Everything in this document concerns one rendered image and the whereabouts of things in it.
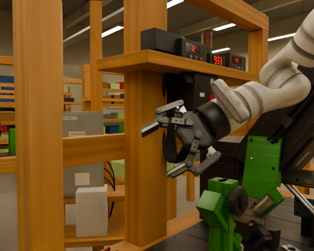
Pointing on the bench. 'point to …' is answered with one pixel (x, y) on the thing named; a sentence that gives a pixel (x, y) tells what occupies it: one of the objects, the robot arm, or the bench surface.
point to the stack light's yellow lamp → (208, 44)
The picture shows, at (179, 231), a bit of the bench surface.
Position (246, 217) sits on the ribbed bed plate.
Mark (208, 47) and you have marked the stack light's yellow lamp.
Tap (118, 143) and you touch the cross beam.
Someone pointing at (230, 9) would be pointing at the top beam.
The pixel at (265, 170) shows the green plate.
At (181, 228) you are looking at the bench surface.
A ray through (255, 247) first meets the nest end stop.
